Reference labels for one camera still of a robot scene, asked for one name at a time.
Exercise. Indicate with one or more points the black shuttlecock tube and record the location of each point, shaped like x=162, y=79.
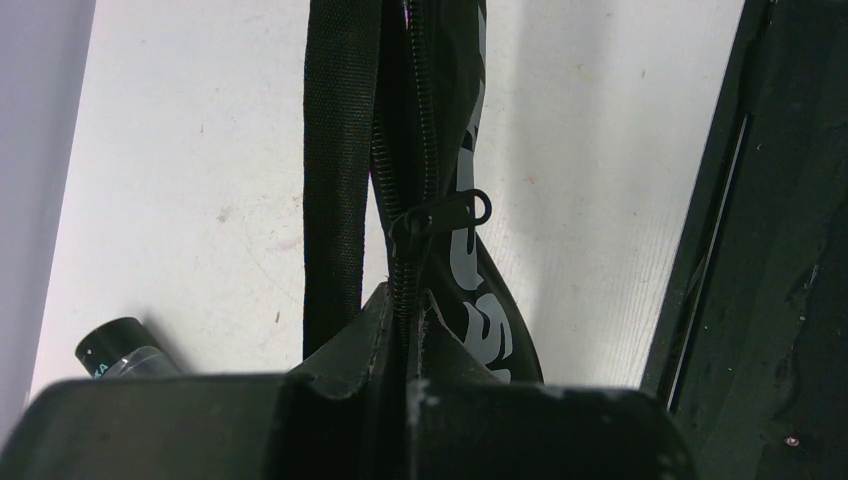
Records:
x=124, y=347

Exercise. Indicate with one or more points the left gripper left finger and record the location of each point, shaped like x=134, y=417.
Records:
x=328, y=418

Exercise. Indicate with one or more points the black racket bag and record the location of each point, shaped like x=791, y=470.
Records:
x=393, y=97

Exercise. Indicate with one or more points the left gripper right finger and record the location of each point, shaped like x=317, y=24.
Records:
x=463, y=423

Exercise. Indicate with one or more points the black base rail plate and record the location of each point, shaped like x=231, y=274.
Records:
x=749, y=354

